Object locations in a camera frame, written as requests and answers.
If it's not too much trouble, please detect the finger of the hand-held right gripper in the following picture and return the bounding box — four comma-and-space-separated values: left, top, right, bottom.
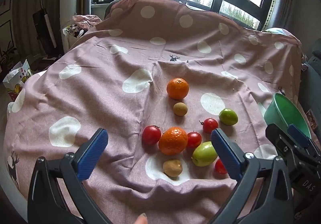
265, 124, 301, 172
287, 124, 321, 162

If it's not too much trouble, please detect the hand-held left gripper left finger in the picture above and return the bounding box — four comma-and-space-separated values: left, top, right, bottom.
27, 128, 112, 224

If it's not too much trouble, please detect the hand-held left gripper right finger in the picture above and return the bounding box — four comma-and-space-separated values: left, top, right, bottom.
210, 128, 295, 224

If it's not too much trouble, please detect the green plastic bowl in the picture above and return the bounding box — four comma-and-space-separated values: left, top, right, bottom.
263, 93, 312, 139

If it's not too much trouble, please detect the lumpy tan longan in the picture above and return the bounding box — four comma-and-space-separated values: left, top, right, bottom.
163, 159, 183, 177

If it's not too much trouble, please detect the round tan longan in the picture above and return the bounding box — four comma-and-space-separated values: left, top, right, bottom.
173, 102, 188, 116

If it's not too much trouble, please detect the orange mandarin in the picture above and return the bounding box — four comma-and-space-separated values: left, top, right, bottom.
158, 127, 188, 156
167, 78, 189, 100

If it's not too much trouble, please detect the person's left hand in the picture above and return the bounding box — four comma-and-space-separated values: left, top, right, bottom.
135, 212, 148, 224

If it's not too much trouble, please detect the red cherry tomato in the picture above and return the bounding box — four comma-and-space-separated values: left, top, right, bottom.
200, 118, 219, 134
142, 125, 162, 146
215, 158, 228, 175
186, 131, 202, 149

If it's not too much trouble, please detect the large green jujube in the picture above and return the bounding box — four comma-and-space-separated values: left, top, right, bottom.
192, 141, 218, 167

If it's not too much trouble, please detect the small green jujube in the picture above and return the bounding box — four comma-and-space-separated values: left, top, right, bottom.
219, 108, 238, 126

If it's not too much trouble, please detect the pink polka dot blanket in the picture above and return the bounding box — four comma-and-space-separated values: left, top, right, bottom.
4, 0, 305, 224

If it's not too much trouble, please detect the light blue cloth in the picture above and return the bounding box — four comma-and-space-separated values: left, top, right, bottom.
263, 27, 301, 39

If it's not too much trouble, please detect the printed paper bag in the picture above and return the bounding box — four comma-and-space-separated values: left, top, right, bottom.
2, 60, 33, 101

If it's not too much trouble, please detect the bag of clutter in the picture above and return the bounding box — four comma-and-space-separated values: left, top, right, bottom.
63, 23, 86, 39

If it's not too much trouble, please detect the potted house plant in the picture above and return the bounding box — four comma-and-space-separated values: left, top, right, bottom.
0, 41, 18, 69

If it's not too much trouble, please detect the upright vacuum cleaner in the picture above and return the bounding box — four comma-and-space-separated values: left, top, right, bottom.
29, 0, 57, 59

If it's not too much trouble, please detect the crumpled pink cloth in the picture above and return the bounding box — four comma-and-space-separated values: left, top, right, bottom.
73, 14, 102, 29

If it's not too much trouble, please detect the framed wall picture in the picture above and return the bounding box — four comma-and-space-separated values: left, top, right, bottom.
0, 20, 15, 51
0, 0, 14, 14

